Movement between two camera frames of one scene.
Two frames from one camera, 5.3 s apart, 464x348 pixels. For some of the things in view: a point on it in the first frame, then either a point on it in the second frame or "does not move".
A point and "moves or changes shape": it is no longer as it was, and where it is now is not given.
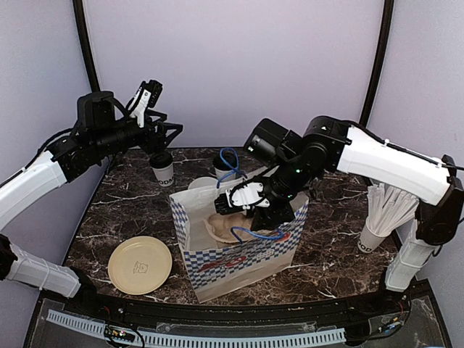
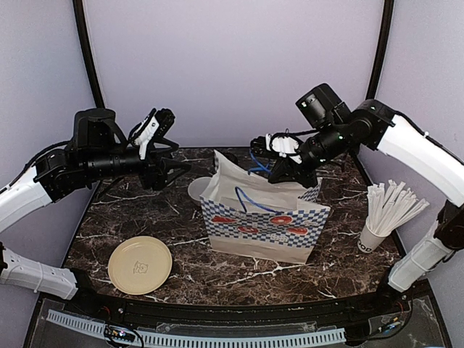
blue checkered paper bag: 223,251 moves or changes shape
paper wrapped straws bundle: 388,206 does not move
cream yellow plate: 140,265 does not move
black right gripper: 267,217 → 286,170
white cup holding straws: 368,241 does not move
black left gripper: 159,143 → 156,176
